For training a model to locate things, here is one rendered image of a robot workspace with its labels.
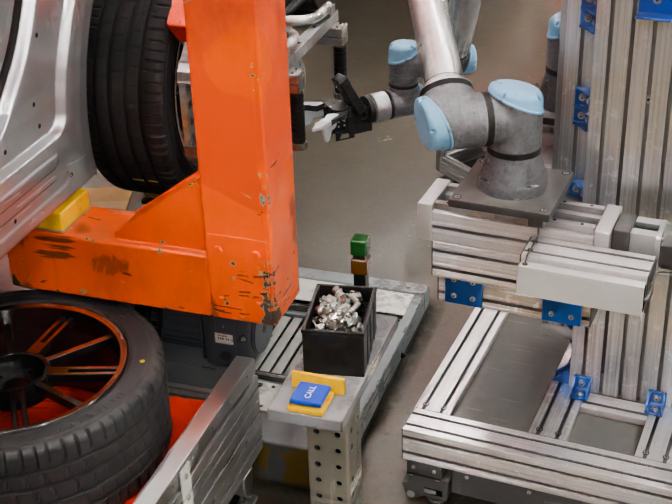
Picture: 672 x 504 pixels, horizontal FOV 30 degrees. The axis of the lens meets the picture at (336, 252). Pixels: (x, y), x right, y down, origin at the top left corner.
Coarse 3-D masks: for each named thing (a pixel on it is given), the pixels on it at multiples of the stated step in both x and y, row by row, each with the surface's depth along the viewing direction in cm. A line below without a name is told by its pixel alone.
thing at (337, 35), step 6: (336, 24) 330; (342, 24) 330; (330, 30) 328; (336, 30) 328; (342, 30) 328; (324, 36) 330; (330, 36) 329; (336, 36) 329; (342, 36) 328; (318, 42) 331; (324, 42) 330; (330, 42) 330; (336, 42) 329; (342, 42) 329
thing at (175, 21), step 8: (176, 0) 295; (176, 8) 295; (168, 16) 295; (176, 16) 294; (168, 24) 294; (176, 24) 294; (184, 24) 293; (176, 32) 297; (184, 32) 296; (184, 40) 301
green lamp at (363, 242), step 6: (354, 234) 290; (360, 234) 290; (354, 240) 287; (360, 240) 287; (366, 240) 287; (354, 246) 288; (360, 246) 287; (366, 246) 287; (354, 252) 288; (360, 252) 288; (366, 252) 288
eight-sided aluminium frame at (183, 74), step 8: (184, 48) 302; (184, 56) 301; (184, 64) 300; (184, 72) 300; (184, 80) 301; (184, 88) 302; (184, 96) 303; (184, 104) 304; (192, 104) 307; (184, 112) 305; (192, 112) 308; (184, 120) 306; (192, 120) 309; (184, 128) 307; (192, 128) 309; (184, 136) 309; (192, 136) 310; (184, 144) 310; (192, 144) 310; (192, 152) 310; (192, 160) 313
